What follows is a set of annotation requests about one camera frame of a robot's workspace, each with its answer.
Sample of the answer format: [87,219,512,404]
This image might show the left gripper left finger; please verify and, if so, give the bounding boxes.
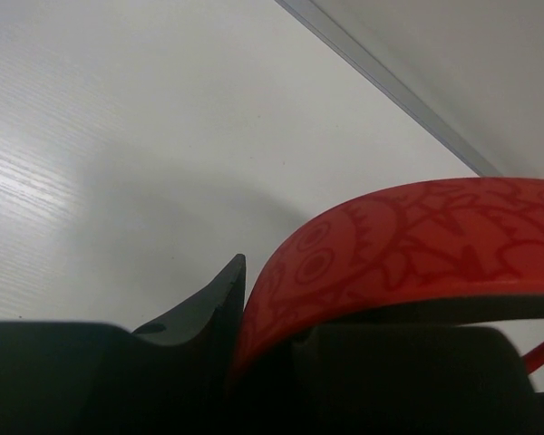
[0,254,246,434]

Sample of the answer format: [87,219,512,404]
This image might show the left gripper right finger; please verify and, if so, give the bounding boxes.
[253,324,539,434]

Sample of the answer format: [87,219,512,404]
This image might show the red black headphones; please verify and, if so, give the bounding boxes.
[230,178,544,379]

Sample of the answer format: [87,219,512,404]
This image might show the aluminium table edge rail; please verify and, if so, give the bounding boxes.
[277,1,502,177]

